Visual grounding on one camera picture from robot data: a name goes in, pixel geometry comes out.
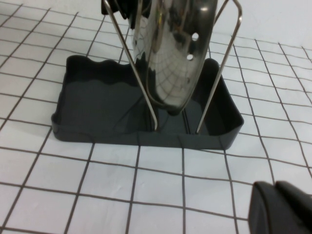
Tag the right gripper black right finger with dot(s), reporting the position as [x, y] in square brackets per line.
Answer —
[295, 212]

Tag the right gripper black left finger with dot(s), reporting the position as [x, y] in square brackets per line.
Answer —
[263, 209]

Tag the steel pot lid black knob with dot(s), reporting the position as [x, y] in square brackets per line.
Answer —
[170, 48]

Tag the white black-grid tablecloth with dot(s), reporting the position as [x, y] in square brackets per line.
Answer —
[73, 182]

